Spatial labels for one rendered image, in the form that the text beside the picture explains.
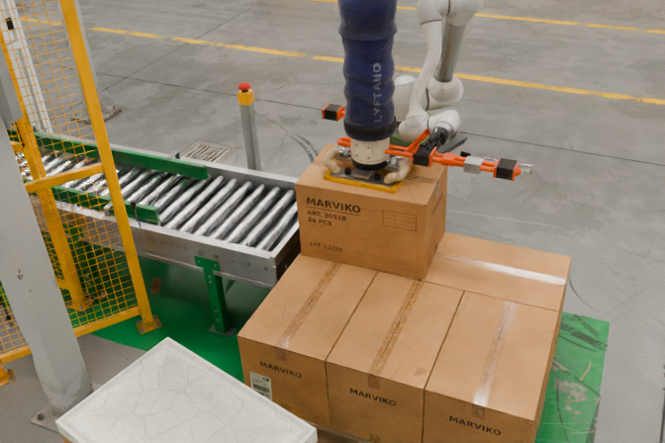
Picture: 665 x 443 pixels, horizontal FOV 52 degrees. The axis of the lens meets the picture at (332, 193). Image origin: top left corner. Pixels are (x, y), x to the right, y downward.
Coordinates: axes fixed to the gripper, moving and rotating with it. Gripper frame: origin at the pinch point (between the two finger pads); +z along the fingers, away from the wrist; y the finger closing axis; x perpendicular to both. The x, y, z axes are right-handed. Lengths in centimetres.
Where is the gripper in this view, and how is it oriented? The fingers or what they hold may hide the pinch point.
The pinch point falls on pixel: (427, 155)
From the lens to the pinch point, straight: 297.1
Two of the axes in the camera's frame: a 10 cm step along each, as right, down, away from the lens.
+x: -9.1, -1.7, 3.7
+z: -4.0, 4.9, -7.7
